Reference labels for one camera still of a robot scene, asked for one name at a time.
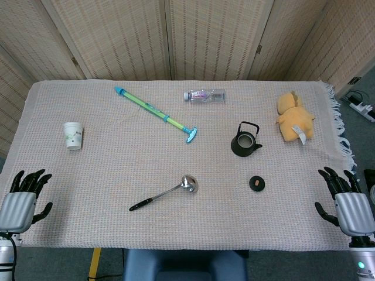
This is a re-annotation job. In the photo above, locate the folding bamboo screen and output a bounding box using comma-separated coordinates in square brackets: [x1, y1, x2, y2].
[0, 0, 375, 157]

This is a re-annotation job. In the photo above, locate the clear plastic water bottle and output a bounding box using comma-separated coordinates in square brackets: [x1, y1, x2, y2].
[183, 88, 226, 104]

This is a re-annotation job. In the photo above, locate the steel ladle black handle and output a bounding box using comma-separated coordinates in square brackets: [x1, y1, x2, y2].
[128, 174, 199, 212]

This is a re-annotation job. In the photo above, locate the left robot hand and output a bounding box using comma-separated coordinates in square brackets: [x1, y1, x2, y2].
[0, 169, 54, 234]

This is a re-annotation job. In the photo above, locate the white power strip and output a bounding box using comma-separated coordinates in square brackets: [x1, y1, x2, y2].
[347, 90, 375, 123]

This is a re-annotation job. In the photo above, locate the white paper cup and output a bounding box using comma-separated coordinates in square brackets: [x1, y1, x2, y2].
[63, 121, 84, 151]

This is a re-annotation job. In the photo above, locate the blue chair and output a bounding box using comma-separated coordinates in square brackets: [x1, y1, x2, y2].
[122, 248, 250, 281]

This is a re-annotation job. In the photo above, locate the green blue water pump toy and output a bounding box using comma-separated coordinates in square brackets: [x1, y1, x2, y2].
[114, 85, 198, 144]

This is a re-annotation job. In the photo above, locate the black cast iron teapot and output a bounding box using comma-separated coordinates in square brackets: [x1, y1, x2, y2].
[230, 121, 263, 157]

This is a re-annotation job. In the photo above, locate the black teapot lid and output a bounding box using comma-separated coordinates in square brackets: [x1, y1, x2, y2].
[248, 174, 267, 193]

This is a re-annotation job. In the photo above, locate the yellow plush toy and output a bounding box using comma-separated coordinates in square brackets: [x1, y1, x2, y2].
[275, 90, 316, 145]

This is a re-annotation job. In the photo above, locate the woven table cloth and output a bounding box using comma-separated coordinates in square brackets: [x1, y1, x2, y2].
[0, 79, 357, 252]

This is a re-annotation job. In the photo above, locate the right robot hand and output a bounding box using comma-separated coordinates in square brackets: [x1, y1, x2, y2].
[314, 166, 375, 237]

